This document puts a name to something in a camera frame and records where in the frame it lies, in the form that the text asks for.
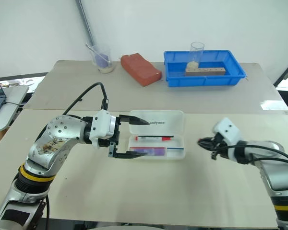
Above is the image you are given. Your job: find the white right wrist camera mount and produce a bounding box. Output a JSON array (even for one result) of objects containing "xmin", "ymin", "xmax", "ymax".
[{"xmin": 212, "ymin": 117, "xmax": 241, "ymax": 147}]

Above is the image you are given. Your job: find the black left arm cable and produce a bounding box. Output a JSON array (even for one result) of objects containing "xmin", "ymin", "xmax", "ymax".
[{"xmin": 63, "ymin": 82, "xmax": 110, "ymax": 116}]

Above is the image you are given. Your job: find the clear plastic pencil case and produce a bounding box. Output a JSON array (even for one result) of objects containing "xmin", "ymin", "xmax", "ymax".
[{"xmin": 127, "ymin": 110, "xmax": 186, "ymax": 161}]

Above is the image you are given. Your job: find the red marker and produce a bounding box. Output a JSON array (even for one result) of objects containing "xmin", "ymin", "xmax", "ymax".
[{"xmin": 134, "ymin": 135, "xmax": 175, "ymax": 141}]

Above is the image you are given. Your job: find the black frame bar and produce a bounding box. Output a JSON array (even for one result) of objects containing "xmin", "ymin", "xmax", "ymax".
[{"xmin": 273, "ymin": 56, "xmax": 288, "ymax": 87}]

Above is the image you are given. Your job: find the wooden block with holes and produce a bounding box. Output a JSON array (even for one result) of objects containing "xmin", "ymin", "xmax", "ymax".
[{"xmin": 184, "ymin": 67, "xmax": 227, "ymax": 77}]

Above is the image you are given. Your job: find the grey metal pole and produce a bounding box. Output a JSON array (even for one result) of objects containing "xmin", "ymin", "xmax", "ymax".
[{"xmin": 75, "ymin": 0, "xmax": 96, "ymax": 46}]

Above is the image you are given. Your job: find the thin red and blue pen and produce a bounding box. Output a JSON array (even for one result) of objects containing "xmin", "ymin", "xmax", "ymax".
[{"xmin": 130, "ymin": 146, "xmax": 185, "ymax": 151}]

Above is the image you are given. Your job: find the clear plastic cup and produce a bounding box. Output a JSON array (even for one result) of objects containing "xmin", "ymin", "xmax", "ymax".
[{"xmin": 186, "ymin": 42, "xmax": 205, "ymax": 70}]

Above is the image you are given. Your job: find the glass stirring rod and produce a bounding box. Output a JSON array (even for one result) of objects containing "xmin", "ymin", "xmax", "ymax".
[{"xmin": 85, "ymin": 43, "xmax": 111, "ymax": 65}]

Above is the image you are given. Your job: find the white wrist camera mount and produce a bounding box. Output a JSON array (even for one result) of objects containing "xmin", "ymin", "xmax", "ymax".
[
  {"xmin": 212, "ymin": 117, "xmax": 241, "ymax": 147},
  {"xmin": 89, "ymin": 109, "xmax": 117, "ymax": 147}
]

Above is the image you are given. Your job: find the red brick-shaped sponge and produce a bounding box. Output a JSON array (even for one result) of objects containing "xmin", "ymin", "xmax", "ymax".
[{"xmin": 120, "ymin": 53, "xmax": 163, "ymax": 88}]

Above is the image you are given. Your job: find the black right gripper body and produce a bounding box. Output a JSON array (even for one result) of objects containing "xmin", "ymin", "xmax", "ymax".
[{"xmin": 211, "ymin": 133, "xmax": 228, "ymax": 161}]

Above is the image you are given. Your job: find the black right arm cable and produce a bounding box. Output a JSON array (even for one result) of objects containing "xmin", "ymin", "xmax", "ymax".
[
  {"xmin": 211, "ymin": 143, "xmax": 288, "ymax": 166},
  {"xmin": 251, "ymin": 156, "xmax": 288, "ymax": 171}
]

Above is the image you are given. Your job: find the purple eraser block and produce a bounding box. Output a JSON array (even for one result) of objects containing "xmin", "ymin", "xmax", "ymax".
[{"xmin": 132, "ymin": 148, "xmax": 168, "ymax": 157}]

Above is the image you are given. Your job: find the thin black lower arm cable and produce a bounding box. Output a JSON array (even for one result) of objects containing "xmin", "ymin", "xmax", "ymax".
[{"xmin": 44, "ymin": 194, "xmax": 50, "ymax": 230}]

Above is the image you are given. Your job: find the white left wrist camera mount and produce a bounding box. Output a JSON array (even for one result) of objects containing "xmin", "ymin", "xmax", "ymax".
[{"xmin": 89, "ymin": 109, "xmax": 117, "ymax": 147}]

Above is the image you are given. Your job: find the glass beaker with purple contents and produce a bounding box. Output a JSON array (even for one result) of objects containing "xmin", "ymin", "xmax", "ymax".
[{"xmin": 89, "ymin": 44, "xmax": 116, "ymax": 74}]

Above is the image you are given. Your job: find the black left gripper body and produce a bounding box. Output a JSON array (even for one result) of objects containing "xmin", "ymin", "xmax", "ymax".
[{"xmin": 97, "ymin": 114, "xmax": 122, "ymax": 158}]

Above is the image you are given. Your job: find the blue plastic bin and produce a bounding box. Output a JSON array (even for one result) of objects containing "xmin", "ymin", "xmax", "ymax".
[{"xmin": 163, "ymin": 49, "xmax": 247, "ymax": 88}]

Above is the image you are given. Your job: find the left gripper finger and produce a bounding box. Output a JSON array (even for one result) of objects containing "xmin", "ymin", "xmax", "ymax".
[
  {"xmin": 115, "ymin": 150, "xmax": 148, "ymax": 160},
  {"xmin": 119, "ymin": 115, "xmax": 151, "ymax": 126}
]

